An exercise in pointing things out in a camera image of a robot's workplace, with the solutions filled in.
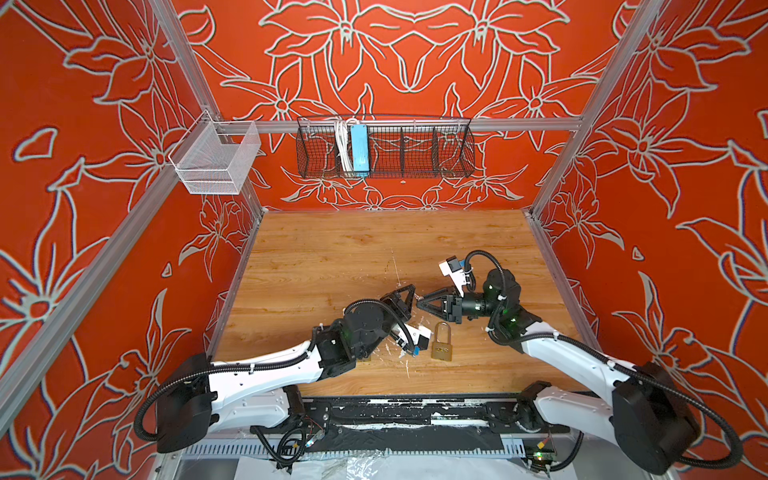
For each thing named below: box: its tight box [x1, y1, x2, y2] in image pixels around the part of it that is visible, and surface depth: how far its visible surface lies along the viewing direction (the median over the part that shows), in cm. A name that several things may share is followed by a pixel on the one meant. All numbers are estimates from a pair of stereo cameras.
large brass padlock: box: [431, 321, 453, 362], surface depth 85 cm
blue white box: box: [350, 124, 370, 177], surface depth 91 cm
